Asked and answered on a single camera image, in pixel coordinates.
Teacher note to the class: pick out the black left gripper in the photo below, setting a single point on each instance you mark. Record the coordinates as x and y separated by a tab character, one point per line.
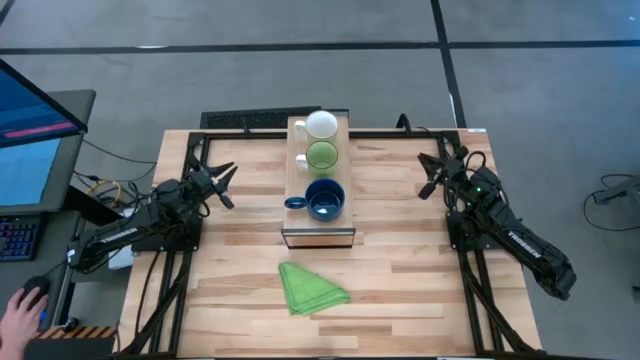
202	184

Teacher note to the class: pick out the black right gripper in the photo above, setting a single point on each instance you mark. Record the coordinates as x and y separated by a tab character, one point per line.
455	177

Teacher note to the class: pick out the dark blue mug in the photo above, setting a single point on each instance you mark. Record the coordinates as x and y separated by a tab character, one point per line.
325	200

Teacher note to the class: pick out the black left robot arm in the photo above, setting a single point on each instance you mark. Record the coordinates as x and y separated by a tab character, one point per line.
120	235

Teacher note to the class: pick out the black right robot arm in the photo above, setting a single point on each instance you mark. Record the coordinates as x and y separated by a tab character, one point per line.
525	245

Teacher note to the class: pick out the black perforated mat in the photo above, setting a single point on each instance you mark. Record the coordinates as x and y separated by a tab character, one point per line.
250	119

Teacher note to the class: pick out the white power box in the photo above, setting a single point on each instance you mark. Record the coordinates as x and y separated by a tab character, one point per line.
120	259

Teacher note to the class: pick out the folded green microfibre cloth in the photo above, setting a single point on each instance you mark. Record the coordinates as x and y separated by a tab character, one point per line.
307	292

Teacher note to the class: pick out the grey computer desk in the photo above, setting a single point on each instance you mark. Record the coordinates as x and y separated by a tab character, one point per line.
55	250

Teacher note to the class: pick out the black floor stand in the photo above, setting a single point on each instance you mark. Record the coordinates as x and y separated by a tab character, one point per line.
620	192

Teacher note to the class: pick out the grey-framed blue screen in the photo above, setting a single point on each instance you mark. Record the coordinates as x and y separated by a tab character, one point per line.
30	170

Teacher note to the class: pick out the black-framed computer monitor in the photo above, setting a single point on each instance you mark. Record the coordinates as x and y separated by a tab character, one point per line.
30	110

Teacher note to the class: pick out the black backlit keyboard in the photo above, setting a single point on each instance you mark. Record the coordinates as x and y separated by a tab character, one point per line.
17	237

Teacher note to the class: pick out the black computer mouse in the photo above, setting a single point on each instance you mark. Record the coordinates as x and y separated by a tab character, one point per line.
37	284

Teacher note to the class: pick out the yellow-black hazard tape strip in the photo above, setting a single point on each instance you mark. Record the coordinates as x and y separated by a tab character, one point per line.
75	332

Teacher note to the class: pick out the person's hand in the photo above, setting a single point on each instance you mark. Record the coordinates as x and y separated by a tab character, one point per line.
17	325

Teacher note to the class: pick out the black aluminium table frame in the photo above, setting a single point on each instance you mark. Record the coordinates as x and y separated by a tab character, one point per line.
250	135

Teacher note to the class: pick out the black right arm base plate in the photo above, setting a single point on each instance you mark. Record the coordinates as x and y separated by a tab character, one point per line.
457	241

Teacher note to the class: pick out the wooden shelf with black frame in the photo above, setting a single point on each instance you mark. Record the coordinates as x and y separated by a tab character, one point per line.
300	223

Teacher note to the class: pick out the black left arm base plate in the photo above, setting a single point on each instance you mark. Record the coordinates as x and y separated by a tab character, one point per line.
165	245

